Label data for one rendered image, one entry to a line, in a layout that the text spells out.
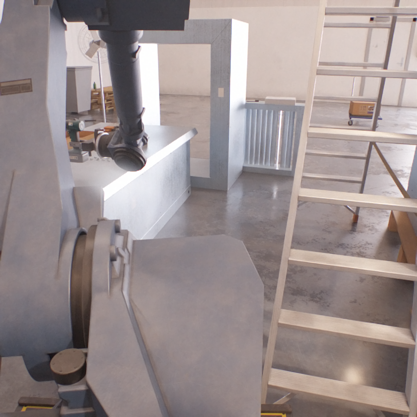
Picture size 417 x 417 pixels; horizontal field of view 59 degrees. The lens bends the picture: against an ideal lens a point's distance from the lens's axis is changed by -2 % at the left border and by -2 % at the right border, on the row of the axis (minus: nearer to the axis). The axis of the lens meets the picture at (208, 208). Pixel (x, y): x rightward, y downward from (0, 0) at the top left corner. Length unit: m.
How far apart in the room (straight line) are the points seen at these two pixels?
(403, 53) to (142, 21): 10.36
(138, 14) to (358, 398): 1.43
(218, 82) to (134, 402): 3.20
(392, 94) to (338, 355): 9.85
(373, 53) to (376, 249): 8.69
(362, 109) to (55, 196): 7.31
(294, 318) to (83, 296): 0.92
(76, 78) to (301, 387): 7.79
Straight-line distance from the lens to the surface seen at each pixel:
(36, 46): 1.00
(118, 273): 0.75
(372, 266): 1.43
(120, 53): 1.53
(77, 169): 2.39
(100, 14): 1.16
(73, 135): 2.21
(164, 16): 1.21
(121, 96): 1.68
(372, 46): 11.25
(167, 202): 3.08
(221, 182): 3.78
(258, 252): 2.69
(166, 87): 12.32
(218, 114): 3.62
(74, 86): 8.62
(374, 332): 1.48
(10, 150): 0.90
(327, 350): 1.99
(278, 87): 11.37
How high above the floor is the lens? 1.32
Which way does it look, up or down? 23 degrees down
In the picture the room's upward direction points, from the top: straight up
